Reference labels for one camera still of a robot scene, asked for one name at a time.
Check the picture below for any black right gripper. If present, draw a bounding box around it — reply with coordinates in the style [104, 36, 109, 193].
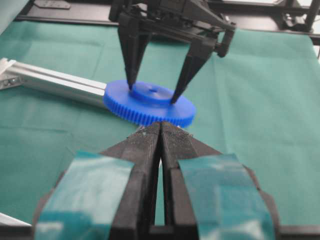
[109, 0, 236, 104]

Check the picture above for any blue plastic gear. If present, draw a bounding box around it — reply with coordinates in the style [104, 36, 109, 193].
[103, 80, 196, 127]

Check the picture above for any green table cloth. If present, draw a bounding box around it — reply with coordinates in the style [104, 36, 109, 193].
[0, 21, 320, 225]

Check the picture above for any black table edge rail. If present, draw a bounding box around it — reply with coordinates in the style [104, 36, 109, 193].
[15, 0, 320, 46]

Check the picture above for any aluminium extrusion frame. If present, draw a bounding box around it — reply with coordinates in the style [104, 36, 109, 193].
[0, 58, 107, 108]

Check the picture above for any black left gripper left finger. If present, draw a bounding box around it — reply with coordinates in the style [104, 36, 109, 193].
[33, 122, 161, 240]

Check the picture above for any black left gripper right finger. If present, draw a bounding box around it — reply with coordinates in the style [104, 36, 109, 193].
[160, 122, 280, 240]

